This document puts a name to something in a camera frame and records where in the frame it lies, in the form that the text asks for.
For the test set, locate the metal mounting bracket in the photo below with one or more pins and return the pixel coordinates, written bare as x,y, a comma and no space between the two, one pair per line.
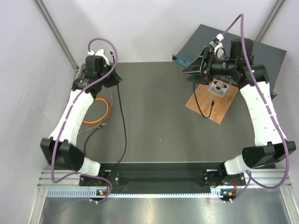
218,87

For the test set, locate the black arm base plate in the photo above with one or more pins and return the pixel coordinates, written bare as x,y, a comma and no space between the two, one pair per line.
201,173

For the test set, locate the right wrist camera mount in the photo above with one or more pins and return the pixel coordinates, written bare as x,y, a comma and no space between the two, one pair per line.
217,47

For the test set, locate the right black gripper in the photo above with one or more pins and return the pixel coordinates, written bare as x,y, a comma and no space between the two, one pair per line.
195,67

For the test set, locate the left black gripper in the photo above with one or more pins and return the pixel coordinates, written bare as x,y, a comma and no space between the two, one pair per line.
116,80

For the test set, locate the aluminium frame rail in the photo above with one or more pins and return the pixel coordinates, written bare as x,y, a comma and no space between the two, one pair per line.
65,179

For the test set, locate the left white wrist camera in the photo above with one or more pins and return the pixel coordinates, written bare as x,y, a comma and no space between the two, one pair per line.
99,53

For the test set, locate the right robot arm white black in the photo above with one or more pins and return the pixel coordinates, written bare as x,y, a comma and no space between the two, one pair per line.
271,144

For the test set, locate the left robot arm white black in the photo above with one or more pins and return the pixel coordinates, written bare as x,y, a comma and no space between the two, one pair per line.
60,148

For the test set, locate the wooden base board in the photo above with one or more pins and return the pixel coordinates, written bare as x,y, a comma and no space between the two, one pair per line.
211,105

